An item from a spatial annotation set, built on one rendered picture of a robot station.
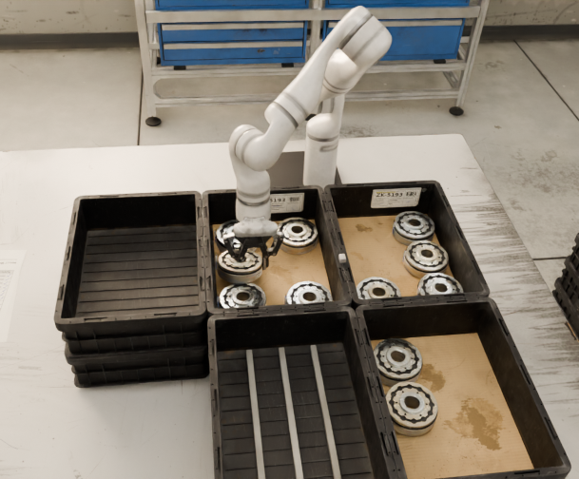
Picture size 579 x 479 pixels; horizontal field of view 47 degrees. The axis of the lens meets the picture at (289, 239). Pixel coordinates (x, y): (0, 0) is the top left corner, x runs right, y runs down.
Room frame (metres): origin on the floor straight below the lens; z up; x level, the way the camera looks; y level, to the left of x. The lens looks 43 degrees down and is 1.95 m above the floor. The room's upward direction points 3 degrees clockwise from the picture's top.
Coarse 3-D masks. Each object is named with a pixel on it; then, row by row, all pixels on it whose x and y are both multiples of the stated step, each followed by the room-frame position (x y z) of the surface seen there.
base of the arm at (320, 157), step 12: (312, 144) 1.51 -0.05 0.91; (324, 144) 1.50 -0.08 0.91; (336, 144) 1.52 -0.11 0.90; (312, 156) 1.51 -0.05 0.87; (324, 156) 1.50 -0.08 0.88; (336, 156) 1.53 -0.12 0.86; (312, 168) 1.50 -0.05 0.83; (324, 168) 1.50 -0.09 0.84; (312, 180) 1.50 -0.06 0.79; (324, 180) 1.50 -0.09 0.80
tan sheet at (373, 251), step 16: (352, 224) 1.27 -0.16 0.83; (368, 224) 1.28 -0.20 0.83; (384, 224) 1.28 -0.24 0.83; (352, 240) 1.21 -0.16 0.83; (368, 240) 1.22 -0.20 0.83; (384, 240) 1.22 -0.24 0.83; (432, 240) 1.23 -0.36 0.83; (352, 256) 1.16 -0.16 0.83; (368, 256) 1.16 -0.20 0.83; (384, 256) 1.17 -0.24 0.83; (400, 256) 1.17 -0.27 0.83; (352, 272) 1.10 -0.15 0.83; (368, 272) 1.11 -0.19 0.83; (384, 272) 1.11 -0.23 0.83; (400, 272) 1.11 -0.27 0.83; (448, 272) 1.12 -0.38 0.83; (400, 288) 1.06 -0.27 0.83
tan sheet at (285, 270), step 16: (272, 240) 1.20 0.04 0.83; (272, 256) 1.14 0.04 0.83; (288, 256) 1.15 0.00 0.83; (304, 256) 1.15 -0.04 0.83; (320, 256) 1.15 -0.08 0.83; (272, 272) 1.09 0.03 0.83; (288, 272) 1.09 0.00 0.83; (304, 272) 1.09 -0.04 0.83; (320, 272) 1.10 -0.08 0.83; (272, 288) 1.04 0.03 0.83; (288, 288) 1.04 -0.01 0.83; (272, 304) 0.99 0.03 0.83
